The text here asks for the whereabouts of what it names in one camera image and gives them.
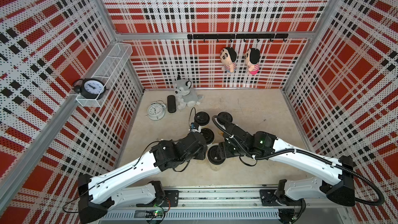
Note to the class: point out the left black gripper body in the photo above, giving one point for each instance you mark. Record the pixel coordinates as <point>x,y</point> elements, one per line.
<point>199,155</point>

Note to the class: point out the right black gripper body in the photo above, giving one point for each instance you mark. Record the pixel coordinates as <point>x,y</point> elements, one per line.
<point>229,151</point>

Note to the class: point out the black cup lid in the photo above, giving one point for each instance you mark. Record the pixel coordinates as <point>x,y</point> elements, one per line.
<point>208,135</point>
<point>224,117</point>
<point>202,118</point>
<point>214,156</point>

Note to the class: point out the paper cup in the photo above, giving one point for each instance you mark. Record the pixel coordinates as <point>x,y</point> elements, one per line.
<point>215,167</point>

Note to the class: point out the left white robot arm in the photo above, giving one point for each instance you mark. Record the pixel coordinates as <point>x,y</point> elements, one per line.
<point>98,194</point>

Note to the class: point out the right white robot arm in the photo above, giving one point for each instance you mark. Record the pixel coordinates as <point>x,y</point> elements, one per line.
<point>336,175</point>

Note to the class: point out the grey husky plush toy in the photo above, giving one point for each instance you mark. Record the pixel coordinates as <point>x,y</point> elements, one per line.
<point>186,96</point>

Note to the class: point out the white alarm clock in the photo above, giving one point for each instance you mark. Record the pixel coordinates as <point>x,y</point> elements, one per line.
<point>156,111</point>

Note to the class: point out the black glasses case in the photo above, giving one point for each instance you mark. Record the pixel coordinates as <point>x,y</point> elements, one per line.
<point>171,104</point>

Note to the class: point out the hanging doll pink dress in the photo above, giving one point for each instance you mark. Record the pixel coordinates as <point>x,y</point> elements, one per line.
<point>252,58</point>

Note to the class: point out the hanging doll blue shorts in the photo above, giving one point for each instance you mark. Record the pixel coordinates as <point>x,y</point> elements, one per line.
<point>228,58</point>

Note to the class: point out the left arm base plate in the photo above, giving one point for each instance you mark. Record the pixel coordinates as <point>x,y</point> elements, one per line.
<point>164,199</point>

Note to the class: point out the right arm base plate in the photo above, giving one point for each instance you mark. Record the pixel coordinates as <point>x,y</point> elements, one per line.
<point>268,197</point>

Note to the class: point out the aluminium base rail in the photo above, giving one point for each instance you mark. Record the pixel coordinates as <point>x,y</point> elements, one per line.
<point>222,204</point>

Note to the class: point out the black hook rail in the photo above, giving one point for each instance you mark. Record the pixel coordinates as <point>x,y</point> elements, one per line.
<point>270,36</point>

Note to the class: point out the black wall clock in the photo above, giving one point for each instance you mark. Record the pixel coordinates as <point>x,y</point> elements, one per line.
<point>89,88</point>

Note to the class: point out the white wire basket shelf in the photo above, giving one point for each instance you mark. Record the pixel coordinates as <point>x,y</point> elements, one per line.
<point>108,71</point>

